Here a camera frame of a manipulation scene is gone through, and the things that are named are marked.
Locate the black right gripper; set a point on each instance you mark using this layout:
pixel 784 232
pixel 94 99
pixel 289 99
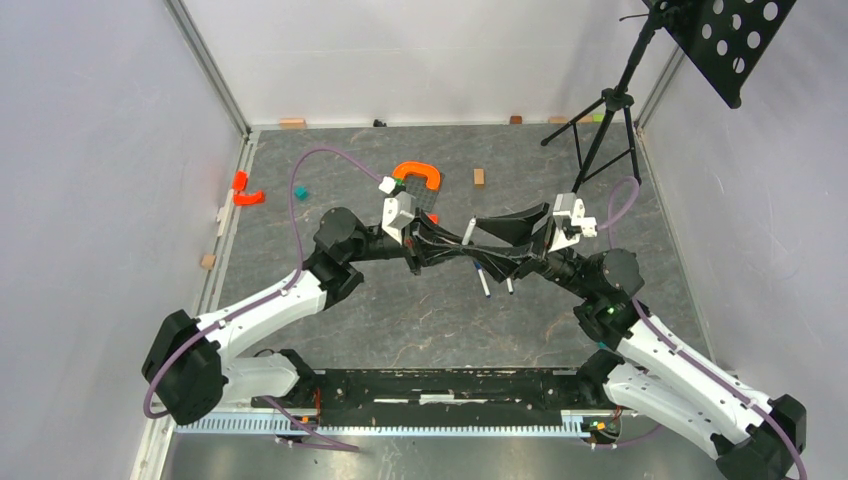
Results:
pixel 516 227

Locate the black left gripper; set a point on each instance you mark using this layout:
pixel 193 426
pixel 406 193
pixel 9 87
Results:
pixel 419 238

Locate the white pen blue tip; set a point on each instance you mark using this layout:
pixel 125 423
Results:
pixel 484 284

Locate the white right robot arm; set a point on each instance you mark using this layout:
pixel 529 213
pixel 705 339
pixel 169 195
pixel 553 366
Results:
pixel 642 364

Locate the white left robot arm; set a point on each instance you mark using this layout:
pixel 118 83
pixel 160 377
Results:
pixel 194 364

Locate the grey lego baseplate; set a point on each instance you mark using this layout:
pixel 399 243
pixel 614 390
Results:
pixel 425 198

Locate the orange arch block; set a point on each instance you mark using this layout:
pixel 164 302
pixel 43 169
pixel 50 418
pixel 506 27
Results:
pixel 431 175

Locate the wooden block on table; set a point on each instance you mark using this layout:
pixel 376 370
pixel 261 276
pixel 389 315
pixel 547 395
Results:
pixel 478 177

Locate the wooden block back right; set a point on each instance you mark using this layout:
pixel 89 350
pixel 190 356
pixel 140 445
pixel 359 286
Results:
pixel 561 120

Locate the small teal cube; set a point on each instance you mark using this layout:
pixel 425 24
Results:
pixel 301 193

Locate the black tripod stand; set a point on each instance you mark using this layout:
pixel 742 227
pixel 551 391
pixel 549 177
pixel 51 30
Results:
pixel 614 100

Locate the orange curved block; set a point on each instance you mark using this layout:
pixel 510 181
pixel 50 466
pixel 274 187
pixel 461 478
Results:
pixel 249 199

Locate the orange block upright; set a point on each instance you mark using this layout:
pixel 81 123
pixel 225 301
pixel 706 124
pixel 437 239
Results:
pixel 240 181

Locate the black perforated plate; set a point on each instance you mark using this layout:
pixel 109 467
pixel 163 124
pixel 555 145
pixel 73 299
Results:
pixel 724 39

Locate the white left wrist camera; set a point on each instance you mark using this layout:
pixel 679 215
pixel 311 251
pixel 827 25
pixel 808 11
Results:
pixel 398 209

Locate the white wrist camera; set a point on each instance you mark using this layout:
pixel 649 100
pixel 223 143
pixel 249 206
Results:
pixel 398 209
pixel 571 224

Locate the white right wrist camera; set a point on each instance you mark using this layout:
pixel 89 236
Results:
pixel 571 224

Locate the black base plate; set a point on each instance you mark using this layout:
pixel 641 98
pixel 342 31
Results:
pixel 466 397

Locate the blue cable duct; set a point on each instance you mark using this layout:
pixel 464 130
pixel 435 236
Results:
pixel 274 423

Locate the wooden block back wall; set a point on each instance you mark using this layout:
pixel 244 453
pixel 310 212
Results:
pixel 292 123

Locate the wooden block left rail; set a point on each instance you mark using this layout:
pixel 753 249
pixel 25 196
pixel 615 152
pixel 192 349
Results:
pixel 208 261

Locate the aluminium frame rail left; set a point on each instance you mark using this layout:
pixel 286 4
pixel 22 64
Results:
pixel 226 221

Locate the aluminium corner post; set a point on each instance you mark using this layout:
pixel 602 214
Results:
pixel 203 55

